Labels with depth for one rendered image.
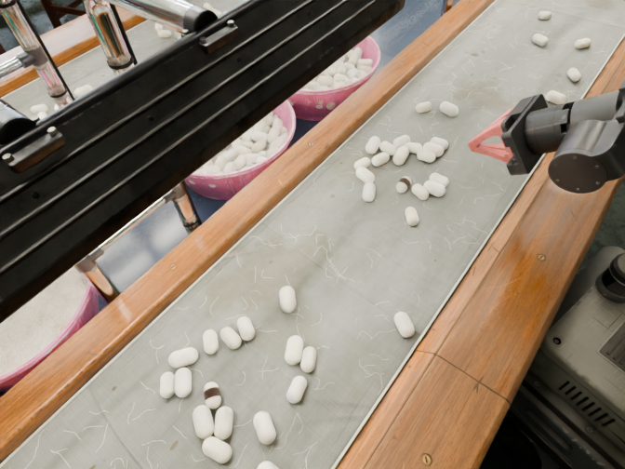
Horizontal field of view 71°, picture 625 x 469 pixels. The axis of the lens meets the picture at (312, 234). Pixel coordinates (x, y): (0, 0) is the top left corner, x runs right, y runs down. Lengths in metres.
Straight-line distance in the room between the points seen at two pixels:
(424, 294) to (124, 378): 0.40
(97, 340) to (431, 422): 0.41
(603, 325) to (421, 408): 0.56
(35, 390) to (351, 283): 0.41
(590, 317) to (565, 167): 0.52
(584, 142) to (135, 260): 0.66
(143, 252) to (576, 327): 0.81
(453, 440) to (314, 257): 0.30
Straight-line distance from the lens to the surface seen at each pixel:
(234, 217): 0.67
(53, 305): 0.73
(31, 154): 0.30
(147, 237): 0.81
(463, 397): 0.55
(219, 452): 0.53
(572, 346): 0.97
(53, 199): 0.31
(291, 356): 0.55
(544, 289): 0.64
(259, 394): 0.56
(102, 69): 1.15
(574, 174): 0.55
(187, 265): 0.64
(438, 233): 0.68
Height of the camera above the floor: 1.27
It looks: 53 degrees down
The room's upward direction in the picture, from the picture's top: 4 degrees counter-clockwise
